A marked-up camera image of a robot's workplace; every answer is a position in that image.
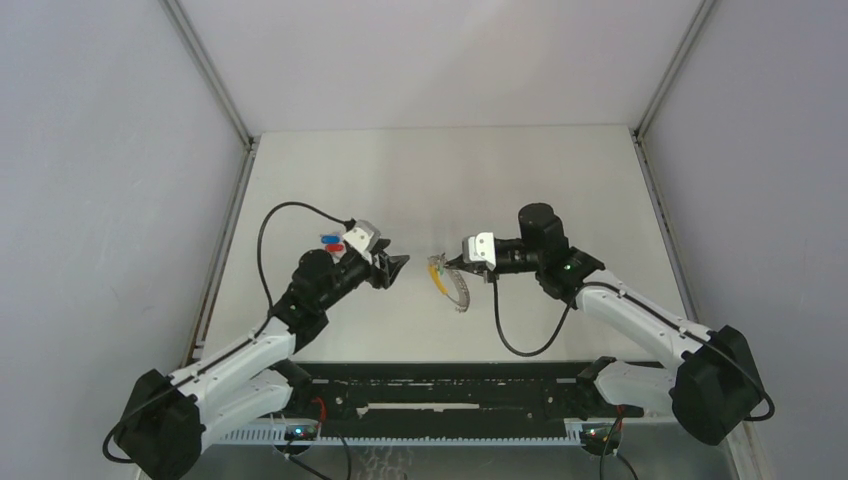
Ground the right aluminium frame post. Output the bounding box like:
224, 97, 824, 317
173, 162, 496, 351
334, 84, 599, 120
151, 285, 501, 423
630, 1, 721, 320

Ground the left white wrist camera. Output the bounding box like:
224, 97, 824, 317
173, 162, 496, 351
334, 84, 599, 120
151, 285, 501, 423
342, 220, 381, 264

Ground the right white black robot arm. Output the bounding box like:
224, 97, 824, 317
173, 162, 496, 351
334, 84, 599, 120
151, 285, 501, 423
431, 203, 776, 446

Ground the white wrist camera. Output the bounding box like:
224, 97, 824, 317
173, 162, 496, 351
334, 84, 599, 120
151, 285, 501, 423
342, 220, 381, 264
462, 232, 497, 272

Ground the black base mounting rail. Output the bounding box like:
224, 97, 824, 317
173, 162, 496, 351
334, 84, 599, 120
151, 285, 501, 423
275, 360, 644, 437

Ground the aluminium frame post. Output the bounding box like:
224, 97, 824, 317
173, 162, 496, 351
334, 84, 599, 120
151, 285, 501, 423
630, 1, 721, 320
160, 0, 257, 366

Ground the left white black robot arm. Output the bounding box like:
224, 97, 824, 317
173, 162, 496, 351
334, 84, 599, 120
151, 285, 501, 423
102, 240, 410, 479

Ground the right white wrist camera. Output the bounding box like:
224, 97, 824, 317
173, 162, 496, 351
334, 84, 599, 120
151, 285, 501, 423
462, 232, 497, 272

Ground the left black camera cable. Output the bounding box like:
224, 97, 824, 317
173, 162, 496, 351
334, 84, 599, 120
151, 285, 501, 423
101, 201, 351, 465

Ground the white slotted cable duct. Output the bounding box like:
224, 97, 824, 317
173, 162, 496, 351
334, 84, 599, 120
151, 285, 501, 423
216, 421, 587, 447

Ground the left aluminium frame post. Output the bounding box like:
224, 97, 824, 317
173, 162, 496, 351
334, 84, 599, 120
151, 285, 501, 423
160, 0, 257, 366

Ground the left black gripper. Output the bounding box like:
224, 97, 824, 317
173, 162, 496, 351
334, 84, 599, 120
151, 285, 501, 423
317, 239, 408, 312

